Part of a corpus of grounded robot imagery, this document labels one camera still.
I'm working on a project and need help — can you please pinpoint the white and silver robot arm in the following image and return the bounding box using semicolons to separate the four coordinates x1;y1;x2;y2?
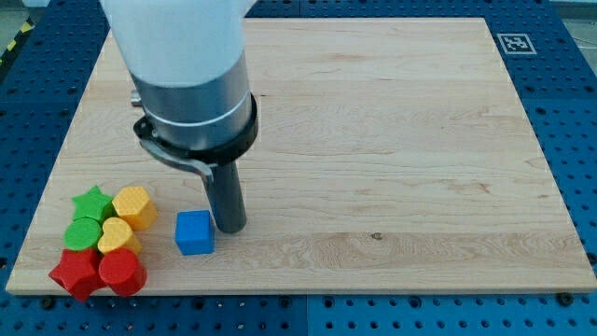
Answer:
101;0;256;150

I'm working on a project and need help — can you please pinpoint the green cylinder block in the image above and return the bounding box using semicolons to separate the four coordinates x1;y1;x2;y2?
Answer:
63;217;103;251

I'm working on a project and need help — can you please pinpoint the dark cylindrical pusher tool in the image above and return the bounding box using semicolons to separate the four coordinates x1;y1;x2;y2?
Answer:
204;161;247;233

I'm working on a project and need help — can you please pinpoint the black clamp ring with bracket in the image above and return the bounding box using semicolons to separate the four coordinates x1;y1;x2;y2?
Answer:
132;92;259;184

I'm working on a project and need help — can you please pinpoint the yellow hexagon block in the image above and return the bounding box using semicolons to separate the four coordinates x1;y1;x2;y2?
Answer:
112;186;158;231

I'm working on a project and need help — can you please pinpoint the white fiducial marker tag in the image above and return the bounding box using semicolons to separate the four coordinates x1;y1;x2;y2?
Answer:
496;33;536;55

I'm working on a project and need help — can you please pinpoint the yellow heart block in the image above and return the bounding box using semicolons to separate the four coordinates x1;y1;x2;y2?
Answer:
97;217;142;255

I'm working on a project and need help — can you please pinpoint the red cylinder block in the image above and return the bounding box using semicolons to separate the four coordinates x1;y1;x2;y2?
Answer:
99;248;147;297

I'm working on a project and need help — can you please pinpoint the red star block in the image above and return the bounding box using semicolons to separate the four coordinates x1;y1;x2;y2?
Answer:
49;248;106;302

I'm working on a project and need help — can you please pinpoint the blue cube block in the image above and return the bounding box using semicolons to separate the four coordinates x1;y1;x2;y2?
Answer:
174;210;215;256

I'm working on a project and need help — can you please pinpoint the wooden board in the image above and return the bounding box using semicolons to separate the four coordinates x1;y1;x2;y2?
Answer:
7;18;596;296

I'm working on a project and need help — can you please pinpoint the green star block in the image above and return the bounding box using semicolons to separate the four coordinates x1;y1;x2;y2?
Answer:
72;186;116;224

